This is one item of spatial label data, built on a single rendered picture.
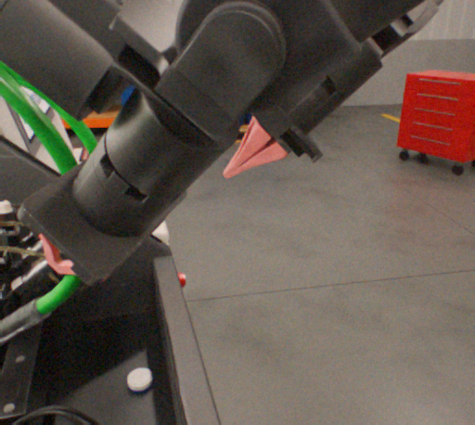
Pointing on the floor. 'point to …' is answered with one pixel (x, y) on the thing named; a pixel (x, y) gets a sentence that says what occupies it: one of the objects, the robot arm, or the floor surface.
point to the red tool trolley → (439, 116)
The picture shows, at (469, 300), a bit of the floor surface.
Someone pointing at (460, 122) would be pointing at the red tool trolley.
